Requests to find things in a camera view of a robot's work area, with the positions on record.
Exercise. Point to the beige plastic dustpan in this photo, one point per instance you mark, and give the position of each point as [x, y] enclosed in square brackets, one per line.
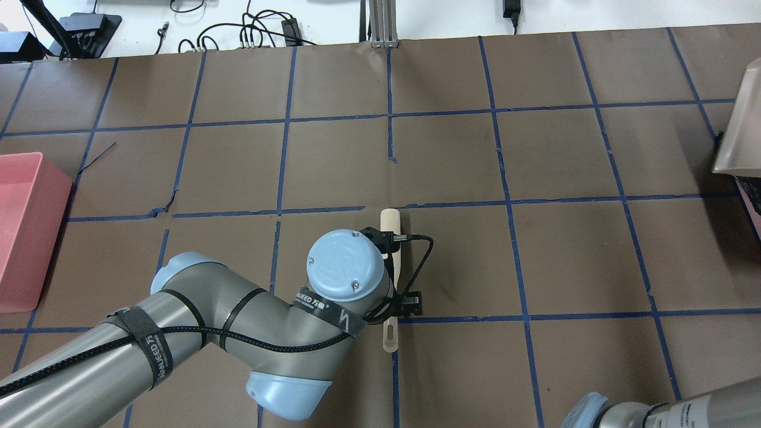
[739, 151]

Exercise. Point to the cream hand brush black bristles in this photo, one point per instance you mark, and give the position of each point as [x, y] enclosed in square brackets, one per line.
[390, 220]

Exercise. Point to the black power adapter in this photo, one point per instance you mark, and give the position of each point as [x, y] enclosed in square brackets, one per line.
[291, 32]

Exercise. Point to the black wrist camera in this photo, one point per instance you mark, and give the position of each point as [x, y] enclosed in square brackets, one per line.
[387, 242]

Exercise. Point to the aluminium frame post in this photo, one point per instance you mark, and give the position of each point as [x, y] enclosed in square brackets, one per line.
[378, 24]

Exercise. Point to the pink plastic bin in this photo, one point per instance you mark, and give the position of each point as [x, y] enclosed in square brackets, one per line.
[34, 195]

